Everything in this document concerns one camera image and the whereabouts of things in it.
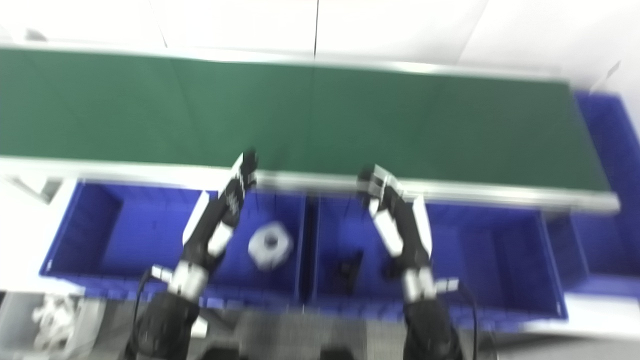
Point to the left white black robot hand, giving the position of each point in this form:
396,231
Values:
215,220

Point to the grey box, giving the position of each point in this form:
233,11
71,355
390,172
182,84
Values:
15,325

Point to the white parts pile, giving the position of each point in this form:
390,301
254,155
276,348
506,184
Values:
55,320

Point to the grey hexagonal nut part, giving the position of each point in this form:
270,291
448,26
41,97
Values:
270,246

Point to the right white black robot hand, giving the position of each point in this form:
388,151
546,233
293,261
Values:
410,230

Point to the grey conveyor motor housing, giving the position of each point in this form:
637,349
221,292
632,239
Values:
36,35

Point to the aluminium conveyor leg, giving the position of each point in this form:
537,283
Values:
35,187

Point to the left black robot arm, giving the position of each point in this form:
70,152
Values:
165,320

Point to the green conveyor belt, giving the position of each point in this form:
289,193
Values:
320,115

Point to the blue plastic bin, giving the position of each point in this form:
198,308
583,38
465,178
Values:
490,260
135,235
610,200

